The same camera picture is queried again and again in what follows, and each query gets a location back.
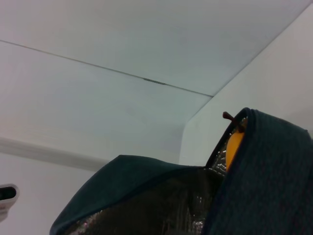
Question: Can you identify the dark teal insulated lunch bag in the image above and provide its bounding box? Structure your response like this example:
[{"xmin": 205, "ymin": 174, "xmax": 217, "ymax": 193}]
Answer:
[{"xmin": 50, "ymin": 107, "xmax": 313, "ymax": 235}]

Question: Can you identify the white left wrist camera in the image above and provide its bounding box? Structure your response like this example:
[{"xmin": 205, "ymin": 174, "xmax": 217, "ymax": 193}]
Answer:
[{"xmin": 0, "ymin": 183, "xmax": 20, "ymax": 222}]

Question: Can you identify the orange yellow toy pear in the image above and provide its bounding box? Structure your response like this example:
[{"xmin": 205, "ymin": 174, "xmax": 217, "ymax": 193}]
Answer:
[{"xmin": 222, "ymin": 111, "xmax": 246, "ymax": 172}]

